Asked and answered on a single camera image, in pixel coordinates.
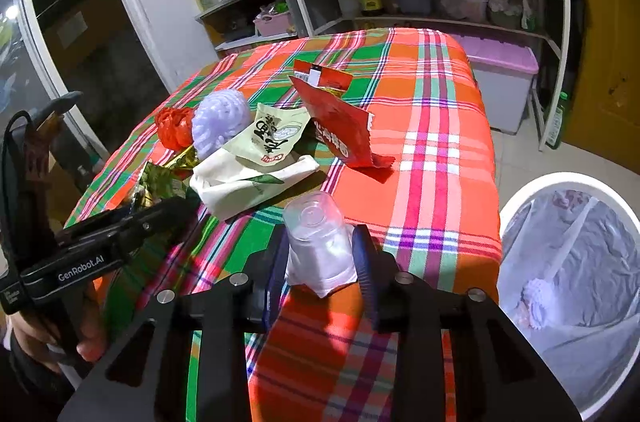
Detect yellow foil wrapper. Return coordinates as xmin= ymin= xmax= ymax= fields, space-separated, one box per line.
xmin=132 ymin=147 xmax=201 ymax=208

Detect person's left hand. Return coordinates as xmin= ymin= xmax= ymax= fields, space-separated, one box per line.
xmin=5 ymin=297 xmax=109 ymax=370

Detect plaid covered table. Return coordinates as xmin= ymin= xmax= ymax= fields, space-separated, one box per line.
xmin=62 ymin=27 xmax=502 ymax=422

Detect clear plastic cup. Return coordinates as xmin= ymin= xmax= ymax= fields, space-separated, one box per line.
xmin=282 ymin=191 xmax=359 ymax=299

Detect pink plastic basket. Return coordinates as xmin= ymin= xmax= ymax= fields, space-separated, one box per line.
xmin=252 ymin=12 xmax=296 ymax=38

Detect yellow wooden door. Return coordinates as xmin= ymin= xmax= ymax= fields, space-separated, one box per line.
xmin=562 ymin=0 xmax=640 ymax=175

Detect white cloth garment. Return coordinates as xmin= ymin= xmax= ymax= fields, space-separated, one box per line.
xmin=190 ymin=147 xmax=321 ymax=220

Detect green glass bottle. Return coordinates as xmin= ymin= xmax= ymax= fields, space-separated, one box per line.
xmin=545 ymin=91 xmax=571 ymax=150

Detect white trash bin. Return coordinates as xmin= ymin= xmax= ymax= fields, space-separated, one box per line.
xmin=497 ymin=172 xmax=640 ymax=420

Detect cream snack packet green print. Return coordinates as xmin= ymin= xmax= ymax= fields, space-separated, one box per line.
xmin=222 ymin=101 xmax=313 ymax=165

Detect storage box with purple lid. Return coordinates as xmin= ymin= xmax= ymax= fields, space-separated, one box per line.
xmin=450 ymin=33 xmax=540 ymax=135

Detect red snack packet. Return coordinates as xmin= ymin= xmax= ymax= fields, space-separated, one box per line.
xmin=290 ymin=59 xmax=396 ymax=169

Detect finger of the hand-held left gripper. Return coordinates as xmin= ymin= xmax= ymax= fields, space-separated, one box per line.
xmin=56 ymin=196 xmax=202 ymax=259

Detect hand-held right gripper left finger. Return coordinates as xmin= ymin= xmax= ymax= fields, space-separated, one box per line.
xmin=59 ymin=228 xmax=291 ymax=422

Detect crumpled plastic bags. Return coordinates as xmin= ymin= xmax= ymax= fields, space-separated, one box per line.
xmin=485 ymin=0 xmax=538 ymax=30

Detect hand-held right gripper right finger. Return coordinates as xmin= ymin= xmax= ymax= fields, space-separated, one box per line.
xmin=350 ymin=225 xmax=583 ymax=422

